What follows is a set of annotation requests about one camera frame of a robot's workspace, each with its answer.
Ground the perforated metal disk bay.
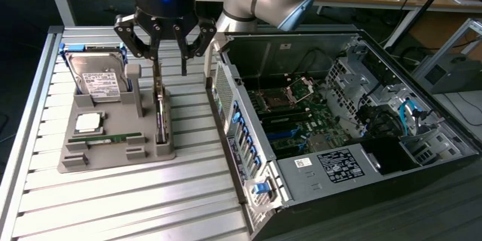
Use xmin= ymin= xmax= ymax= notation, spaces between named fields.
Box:
xmin=325 ymin=56 xmax=380 ymax=129

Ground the black wire loop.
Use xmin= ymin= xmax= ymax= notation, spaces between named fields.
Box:
xmin=303 ymin=47 xmax=341 ymax=74

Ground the blue disk wire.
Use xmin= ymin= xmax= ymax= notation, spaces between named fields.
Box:
xmin=397 ymin=98 xmax=421 ymax=137

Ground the black slanted pole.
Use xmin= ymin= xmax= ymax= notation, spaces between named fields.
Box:
xmin=381 ymin=0 xmax=462 ymax=50

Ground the CPU socket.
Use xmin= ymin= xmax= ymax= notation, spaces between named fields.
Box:
xmin=263 ymin=88 xmax=292 ymax=109

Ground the grey metal cabinet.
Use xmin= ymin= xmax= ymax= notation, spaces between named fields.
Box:
xmin=412 ymin=50 xmax=482 ymax=95

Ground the silver CPU chip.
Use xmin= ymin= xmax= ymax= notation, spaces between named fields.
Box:
xmin=73 ymin=113 xmax=104 ymax=134

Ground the grey chipset heatsink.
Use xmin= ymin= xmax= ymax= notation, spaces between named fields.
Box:
xmin=307 ymin=135 xmax=332 ymax=151

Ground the slim graphics card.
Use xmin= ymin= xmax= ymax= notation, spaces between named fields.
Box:
xmin=150 ymin=58 xmax=169 ymax=144

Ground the grey power supply unit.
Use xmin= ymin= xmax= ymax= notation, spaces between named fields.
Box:
xmin=276 ymin=143 xmax=380 ymax=204

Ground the grey parts rack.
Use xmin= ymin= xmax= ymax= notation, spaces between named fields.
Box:
xmin=56 ymin=63 xmax=177 ymax=174

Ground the blue expansion slot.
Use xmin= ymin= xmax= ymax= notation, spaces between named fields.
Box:
xmin=267 ymin=129 xmax=301 ymax=141

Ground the aluminium profile frame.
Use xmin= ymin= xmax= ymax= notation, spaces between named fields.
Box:
xmin=432 ymin=17 xmax=482 ymax=55

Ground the green RAM stick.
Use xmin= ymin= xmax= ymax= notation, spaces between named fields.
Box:
xmin=69 ymin=133 xmax=142 ymax=144

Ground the open black PC case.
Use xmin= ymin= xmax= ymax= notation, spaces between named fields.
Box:
xmin=202 ymin=25 xmax=480 ymax=241

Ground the silver hard disk drive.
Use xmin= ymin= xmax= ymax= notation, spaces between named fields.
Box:
xmin=66 ymin=51 xmax=125 ymax=103
xmin=58 ymin=42 xmax=130 ymax=95

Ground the metal socket cover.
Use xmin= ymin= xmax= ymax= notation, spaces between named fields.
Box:
xmin=285 ymin=76 xmax=315 ymax=103

